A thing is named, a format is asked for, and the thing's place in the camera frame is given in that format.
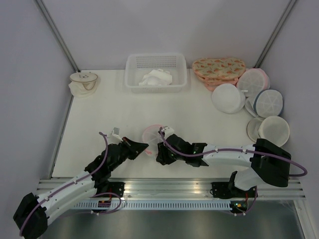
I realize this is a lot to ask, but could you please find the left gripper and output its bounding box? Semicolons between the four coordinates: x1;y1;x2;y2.
110;136;149;171

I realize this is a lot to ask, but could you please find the pink trimmed mesh laundry bag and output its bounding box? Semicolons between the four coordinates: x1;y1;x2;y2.
142;124;163;157

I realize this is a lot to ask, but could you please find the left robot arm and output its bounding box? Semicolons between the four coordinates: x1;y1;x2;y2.
13;137;148;239

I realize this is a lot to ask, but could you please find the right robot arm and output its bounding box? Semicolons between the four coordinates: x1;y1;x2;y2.
156;134;291;199

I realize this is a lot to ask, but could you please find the white bra in basket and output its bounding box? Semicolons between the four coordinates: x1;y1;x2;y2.
139;69;172;86

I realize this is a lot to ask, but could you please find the beige collapsed laundry bag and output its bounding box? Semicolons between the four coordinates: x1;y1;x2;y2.
68;72;100;98

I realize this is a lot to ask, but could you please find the white round laundry bag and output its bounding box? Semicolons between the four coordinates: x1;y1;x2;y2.
211;84;246;114

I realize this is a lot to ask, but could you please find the carrot print bra case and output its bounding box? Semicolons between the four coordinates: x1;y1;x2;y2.
192;57;246;91

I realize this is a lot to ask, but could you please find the cream round laundry bag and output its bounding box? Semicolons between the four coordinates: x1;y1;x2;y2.
246;116;290;147

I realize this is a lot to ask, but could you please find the pink rimmed round laundry bag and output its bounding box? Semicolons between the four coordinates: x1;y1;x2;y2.
236;68;270;97

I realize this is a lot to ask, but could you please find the blue rimmed round laundry bag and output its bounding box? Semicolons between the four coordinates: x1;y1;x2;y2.
245;89;284;118

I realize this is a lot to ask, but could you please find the white plastic basket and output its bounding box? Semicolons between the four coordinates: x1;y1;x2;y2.
125;53;187;93

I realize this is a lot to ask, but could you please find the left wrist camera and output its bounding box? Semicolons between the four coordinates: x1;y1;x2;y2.
109;127;123;143

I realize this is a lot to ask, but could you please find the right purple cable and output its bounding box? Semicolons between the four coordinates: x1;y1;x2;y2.
158;126;308;178

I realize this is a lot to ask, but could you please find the purple cable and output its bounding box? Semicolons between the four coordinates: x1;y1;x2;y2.
158;126;308;178
19;131;123;236

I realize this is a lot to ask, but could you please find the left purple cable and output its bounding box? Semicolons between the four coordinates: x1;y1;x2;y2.
19;131;123;236

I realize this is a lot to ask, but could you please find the aluminium rail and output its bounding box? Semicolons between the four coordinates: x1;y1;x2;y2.
37;177;306;200

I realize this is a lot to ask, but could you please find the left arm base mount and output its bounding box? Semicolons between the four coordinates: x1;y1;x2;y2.
96;182;125;208

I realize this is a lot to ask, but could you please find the white slotted cable duct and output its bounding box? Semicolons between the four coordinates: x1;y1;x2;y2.
73;200;231;211

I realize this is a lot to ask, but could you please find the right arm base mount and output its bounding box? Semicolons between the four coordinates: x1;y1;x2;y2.
210;182;256;200

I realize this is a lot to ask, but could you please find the right corner frame post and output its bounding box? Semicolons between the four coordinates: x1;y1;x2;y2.
254;0;299;68

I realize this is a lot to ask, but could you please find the corner frame post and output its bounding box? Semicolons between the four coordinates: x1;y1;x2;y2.
34;0;80;72
254;0;299;68

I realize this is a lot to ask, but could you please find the left corner frame post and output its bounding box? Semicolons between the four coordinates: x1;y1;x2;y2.
34;0;80;72

